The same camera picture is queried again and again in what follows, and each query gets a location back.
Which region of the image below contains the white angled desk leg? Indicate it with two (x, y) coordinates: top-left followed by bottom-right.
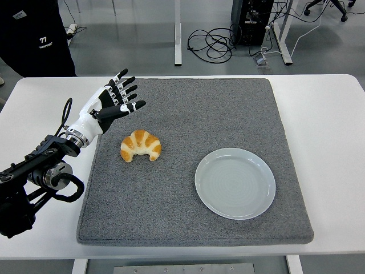
(272, 0), (294, 66)

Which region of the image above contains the black coiled floor cable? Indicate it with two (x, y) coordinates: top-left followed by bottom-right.
(187, 24), (243, 64)

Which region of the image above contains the black computer tower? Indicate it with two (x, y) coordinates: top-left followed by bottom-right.
(230, 0), (274, 47)

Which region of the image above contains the white floor cable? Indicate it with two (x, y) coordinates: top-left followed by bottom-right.
(259, 0), (325, 58)

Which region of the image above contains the pale blue round plate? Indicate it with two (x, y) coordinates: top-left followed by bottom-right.
(194, 147), (277, 221)

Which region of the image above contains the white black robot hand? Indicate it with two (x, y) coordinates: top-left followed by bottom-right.
(68, 68), (147, 141)

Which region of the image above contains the white table leg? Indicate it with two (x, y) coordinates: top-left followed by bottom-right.
(286, 255), (303, 274)
(71, 259), (88, 274)

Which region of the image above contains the grey fabric mat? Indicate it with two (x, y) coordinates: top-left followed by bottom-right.
(76, 78), (314, 247)

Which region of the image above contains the white slim desk leg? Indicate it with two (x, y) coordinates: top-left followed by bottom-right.
(173, 0), (183, 67)

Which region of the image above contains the black office chair base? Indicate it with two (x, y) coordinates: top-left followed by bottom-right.
(303, 0), (357, 23)

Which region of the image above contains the grey metal plate with screws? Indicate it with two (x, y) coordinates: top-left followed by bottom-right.
(113, 263), (256, 274)

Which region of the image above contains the person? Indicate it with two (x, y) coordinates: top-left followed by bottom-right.
(0, 0), (77, 78)

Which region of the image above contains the grey floor socket box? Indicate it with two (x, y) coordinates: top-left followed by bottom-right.
(253, 55), (270, 69)

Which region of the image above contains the golden croissant bread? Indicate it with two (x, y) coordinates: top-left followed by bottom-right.
(120, 129), (163, 163)

